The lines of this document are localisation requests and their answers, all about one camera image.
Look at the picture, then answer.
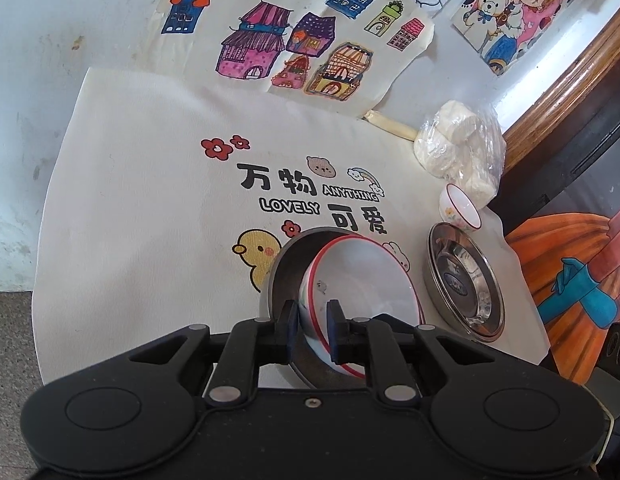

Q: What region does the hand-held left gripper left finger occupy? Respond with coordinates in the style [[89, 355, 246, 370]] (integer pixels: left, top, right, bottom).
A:
[[130, 300, 301, 406]]

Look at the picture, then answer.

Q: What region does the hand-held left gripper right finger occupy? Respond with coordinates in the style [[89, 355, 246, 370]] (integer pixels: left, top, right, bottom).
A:
[[326, 299, 495, 406]]

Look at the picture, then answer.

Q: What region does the white red-rimmed bowl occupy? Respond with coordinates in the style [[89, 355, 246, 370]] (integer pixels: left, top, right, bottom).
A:
[[297, 234, 425, 378], [439, 183, 483, 233]]

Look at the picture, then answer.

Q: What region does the steel bowl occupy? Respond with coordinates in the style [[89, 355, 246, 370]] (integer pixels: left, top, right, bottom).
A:
[[259, 227, 425, 391]]

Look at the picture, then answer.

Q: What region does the printed white tablecloth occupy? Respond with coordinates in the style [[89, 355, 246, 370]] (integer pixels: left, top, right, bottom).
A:
[[32, 65, 550, 396]]

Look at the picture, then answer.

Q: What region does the cream stick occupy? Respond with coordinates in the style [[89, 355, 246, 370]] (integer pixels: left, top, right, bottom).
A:
[[365, 109, 421, 142]]

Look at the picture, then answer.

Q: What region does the plastic bag of white rolls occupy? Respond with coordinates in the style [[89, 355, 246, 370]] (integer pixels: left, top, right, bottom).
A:
[[414, 100, 505, 211]]

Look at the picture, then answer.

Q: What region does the colourful houses drawing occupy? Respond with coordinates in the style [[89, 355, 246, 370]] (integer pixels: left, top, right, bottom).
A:
[[140, 0, 435, 121]]

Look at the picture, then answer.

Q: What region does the girl with teddy bear drawing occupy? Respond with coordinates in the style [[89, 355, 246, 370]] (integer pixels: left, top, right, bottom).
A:
[[450, 0, 590, 77]]

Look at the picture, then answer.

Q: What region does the wooden frame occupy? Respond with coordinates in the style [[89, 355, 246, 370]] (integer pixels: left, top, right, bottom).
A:
[[500, 5, 620, 161]]

